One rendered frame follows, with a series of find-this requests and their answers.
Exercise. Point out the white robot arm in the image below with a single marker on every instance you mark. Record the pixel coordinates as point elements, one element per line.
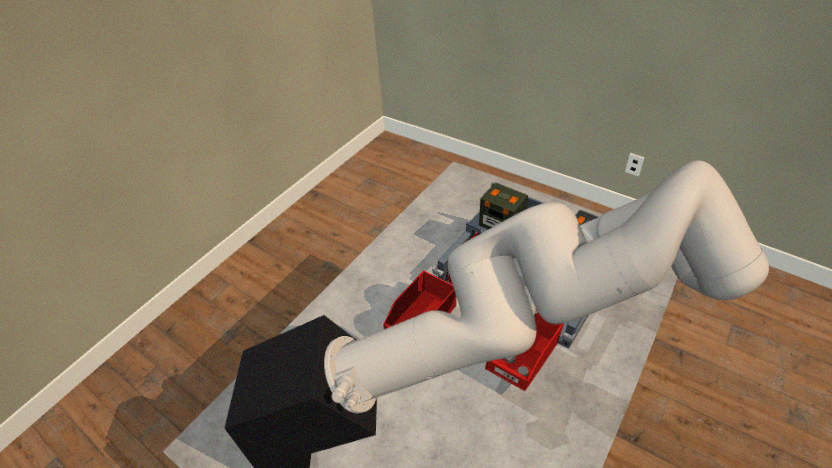
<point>570,270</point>

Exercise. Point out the dark green case with orange latches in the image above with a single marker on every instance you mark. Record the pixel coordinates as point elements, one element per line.
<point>499,203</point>

